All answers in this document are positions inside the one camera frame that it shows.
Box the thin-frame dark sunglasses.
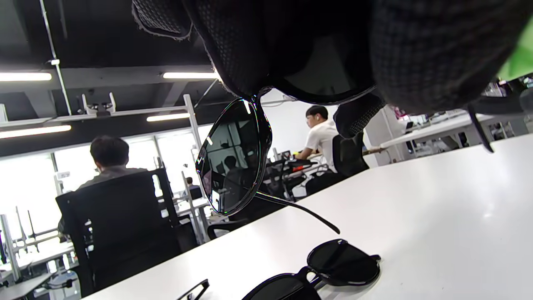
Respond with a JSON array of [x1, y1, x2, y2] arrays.
[[242, 239, 381, 300]]

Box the thick black square sunglasses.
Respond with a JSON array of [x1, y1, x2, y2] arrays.
[[195, 33, 525, 235]]

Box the person's left hand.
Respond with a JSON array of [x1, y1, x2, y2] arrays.
[[131, 0, 533, 139]]

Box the ceiling light bar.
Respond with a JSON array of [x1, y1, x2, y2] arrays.
[[0, 72, 52, 82], [0, 125, 72, 139], [162, 72, 220, 80], [147, 112, 191, 123]]

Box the white background table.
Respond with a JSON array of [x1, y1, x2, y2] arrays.
[[380, 110, 533, 151], [0, 240, 77, 300]]

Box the small mirrored oval sunglasses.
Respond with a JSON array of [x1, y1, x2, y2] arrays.
[[177, 279, 210, 300]]

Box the green cleaning cloth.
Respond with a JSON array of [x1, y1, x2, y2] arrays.
[[498, 17, 533, 82]]

